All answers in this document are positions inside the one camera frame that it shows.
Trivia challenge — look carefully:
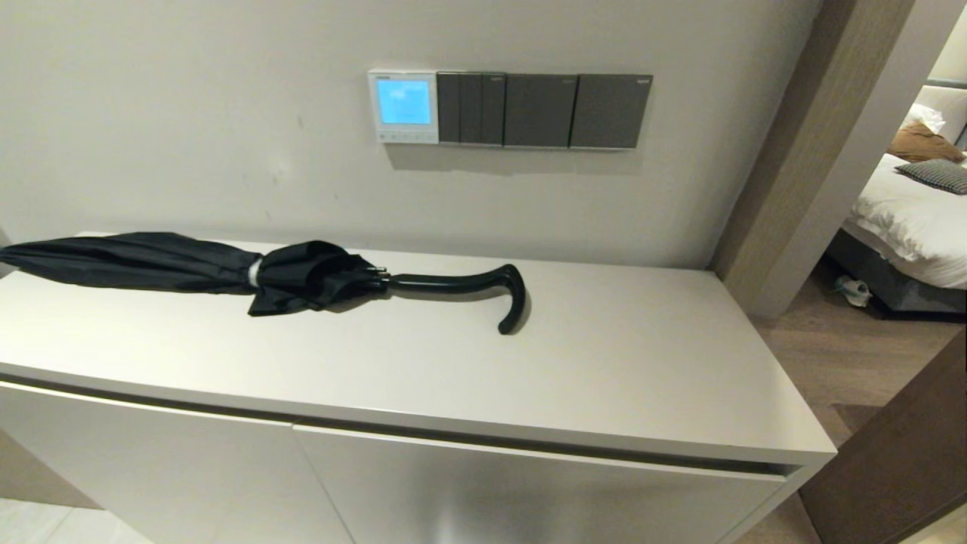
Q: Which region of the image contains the white thermostat with blue screen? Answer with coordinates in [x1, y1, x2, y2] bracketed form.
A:
[367, 70, 440, 144]

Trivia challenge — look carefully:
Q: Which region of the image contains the white sideboard cabinet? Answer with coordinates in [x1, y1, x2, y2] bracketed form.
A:
[0, 230, 838, 544]

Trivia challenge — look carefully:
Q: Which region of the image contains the white cabinet door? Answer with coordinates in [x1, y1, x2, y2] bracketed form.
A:
[0, 380, 357, 544]
[292, 423, 788, 544]

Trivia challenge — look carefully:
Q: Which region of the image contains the bed with white duvet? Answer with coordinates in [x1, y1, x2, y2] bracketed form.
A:
[826, 77, 967, 317]

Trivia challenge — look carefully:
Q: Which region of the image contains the brown wooden door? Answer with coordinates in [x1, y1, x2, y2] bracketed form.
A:
[798, 331, 967, 544]

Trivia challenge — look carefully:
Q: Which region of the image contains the brown cushion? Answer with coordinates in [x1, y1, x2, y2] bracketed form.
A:
[887, 121, 967, 165]

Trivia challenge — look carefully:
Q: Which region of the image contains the checkered grey pillow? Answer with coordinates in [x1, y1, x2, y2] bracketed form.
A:
[896, 158, 967, 196]

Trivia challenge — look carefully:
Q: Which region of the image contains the small white pillow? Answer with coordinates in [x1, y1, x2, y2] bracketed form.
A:
[902, 102, 948, 135]

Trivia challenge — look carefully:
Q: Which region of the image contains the large white pillow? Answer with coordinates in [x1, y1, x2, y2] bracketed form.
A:
[916, 83, 967, 147]

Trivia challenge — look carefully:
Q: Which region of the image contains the grey triple rocker switch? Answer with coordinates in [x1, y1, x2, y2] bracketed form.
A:
[436, 71, 507, 147]

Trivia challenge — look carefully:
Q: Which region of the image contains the grey single wall switch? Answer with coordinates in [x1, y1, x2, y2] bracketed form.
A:
[568, 73, 654, 150]
[502, 73, 580, 149]

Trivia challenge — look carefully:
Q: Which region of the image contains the black umbrella with hooked handle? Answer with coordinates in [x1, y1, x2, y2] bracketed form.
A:
[0, 231, 527, 337]

